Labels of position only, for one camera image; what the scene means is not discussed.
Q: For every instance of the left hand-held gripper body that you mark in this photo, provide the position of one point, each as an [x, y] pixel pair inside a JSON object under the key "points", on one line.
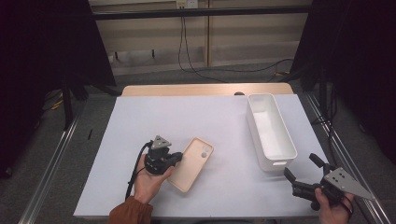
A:
{"points": [[157, 158]]}

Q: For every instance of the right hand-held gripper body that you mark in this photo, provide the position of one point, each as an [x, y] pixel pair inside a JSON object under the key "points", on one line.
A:
{"points": [[345, 183]]}

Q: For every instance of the beige phone case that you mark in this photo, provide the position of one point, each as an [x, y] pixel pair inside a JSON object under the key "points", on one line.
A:
{"points": [[190, 168]]}

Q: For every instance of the white plastic storage box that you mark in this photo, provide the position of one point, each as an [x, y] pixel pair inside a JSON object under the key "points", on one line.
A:
{"points": [[271, 133]]}

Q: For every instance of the person's left hand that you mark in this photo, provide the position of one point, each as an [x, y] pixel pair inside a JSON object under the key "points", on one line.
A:
{"points": [[146, 185]]}

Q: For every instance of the person's right hand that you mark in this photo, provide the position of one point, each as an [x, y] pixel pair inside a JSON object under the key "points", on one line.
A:
{"points": [[334, 214]]}

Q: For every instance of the white table cover sheet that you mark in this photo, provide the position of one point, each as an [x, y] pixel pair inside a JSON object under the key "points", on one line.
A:
{"points": [[218, 124]]}

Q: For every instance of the black metal stand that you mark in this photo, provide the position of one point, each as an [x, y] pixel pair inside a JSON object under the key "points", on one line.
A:
{"points": [[67, 109], [323, 96]]}

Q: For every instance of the light wooden table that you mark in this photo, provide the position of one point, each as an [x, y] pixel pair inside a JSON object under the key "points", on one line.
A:
{"points": [[186, 89]]}

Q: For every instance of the small black stick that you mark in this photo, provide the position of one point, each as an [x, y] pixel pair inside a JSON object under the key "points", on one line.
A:
{"points": [[90, 134]]}

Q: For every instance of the black curtain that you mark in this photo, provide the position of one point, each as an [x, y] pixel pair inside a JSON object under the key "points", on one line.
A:
{"points": [[358, 62], [46, 46]]}

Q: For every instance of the black horizontal bar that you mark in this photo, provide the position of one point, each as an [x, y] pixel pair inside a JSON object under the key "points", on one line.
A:
{"points": [[202, 12]]}

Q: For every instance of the aluminium floor rail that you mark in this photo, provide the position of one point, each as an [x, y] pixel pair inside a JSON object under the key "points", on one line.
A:
{"points": [[342, 146], [46, 177]]}

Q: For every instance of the white wall socket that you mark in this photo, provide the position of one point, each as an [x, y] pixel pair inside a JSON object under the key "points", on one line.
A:
{"points": [[186, 3]]}

